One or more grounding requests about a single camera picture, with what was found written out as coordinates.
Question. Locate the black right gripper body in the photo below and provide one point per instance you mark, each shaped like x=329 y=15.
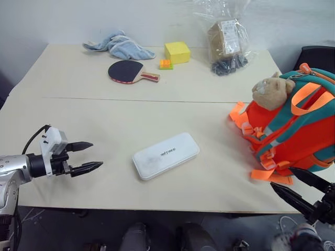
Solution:
x=328 y=206

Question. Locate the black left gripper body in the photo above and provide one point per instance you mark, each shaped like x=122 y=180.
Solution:
x=60 y=164

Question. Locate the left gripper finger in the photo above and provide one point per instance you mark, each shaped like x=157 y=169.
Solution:
x=86 y=167
x=79 y=146

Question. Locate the white rectangular case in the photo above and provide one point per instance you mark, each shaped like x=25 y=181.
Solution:
x=165 y=157

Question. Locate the black chair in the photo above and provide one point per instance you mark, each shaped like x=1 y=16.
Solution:
x=314 y=56

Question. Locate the brown plush bear toy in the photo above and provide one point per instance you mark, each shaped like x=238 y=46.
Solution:
x=272 y=91

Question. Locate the light blue towel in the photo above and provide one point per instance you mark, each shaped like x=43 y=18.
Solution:
x=125 y=47

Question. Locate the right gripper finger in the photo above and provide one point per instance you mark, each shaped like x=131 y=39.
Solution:
x=293 y=200
x=308 y=177

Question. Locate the white sneaker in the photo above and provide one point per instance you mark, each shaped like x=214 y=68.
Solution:
x=298 y=236

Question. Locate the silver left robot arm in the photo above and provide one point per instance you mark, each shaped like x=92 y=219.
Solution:
x=13 y=167

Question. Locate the brown cardboard box with label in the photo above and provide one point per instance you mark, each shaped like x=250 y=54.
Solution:
x=222 y=41

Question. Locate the clear plastic bag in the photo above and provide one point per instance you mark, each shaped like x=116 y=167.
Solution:
x=227 y=39

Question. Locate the dark rounded shape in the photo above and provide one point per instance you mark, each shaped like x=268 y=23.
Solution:
x=136 y=236

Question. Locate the orange and green toy brick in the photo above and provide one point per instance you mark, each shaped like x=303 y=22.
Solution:
x=166 y=64

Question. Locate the pile of black small parts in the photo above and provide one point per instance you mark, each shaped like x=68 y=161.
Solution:
x=229 y=65

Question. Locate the black table tennis paddle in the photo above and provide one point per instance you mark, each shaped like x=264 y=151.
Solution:
x=124 y=72

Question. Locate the yellow foam block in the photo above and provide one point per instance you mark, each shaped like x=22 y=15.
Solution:
x=178 y=52

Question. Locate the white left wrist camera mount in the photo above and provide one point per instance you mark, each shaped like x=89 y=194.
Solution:
x=53 y=138

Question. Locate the orange and teal backpack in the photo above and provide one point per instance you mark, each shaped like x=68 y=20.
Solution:
x=295 y=136

